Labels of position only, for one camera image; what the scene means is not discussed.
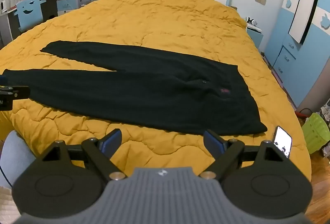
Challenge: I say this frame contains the smartphone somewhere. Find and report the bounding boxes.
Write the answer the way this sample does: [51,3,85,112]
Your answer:
[272,125,293,159]

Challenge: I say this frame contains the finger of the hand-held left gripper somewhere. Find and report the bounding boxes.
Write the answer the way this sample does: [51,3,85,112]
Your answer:
[0,85,30,100]

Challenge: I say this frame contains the blue nightstand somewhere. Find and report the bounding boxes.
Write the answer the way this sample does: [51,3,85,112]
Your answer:
[246,23,264,50]

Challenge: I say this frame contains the yellow quilted blanket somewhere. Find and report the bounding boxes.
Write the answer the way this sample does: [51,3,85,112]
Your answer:
[0,0,312,183]

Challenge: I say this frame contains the blue chair with face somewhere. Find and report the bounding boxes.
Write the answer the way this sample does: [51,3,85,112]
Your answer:
[16,0,44,32]

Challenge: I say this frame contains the grey desk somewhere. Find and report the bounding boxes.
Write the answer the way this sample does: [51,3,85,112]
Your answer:
[0,0,81,44]

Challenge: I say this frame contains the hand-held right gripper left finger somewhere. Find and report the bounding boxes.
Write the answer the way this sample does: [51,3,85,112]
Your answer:
[39,129,127,181]

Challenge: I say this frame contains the green cloth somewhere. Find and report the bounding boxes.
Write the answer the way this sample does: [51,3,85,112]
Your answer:
[301,112,330,155]

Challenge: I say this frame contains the black pants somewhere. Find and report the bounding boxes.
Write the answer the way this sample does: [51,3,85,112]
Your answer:
[1,41,268,135]

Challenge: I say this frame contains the black framed mirror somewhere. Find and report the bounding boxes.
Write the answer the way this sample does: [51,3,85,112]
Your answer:
[287,0,324,45]

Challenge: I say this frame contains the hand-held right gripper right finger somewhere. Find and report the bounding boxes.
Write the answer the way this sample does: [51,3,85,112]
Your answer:
[199,130,292,181]

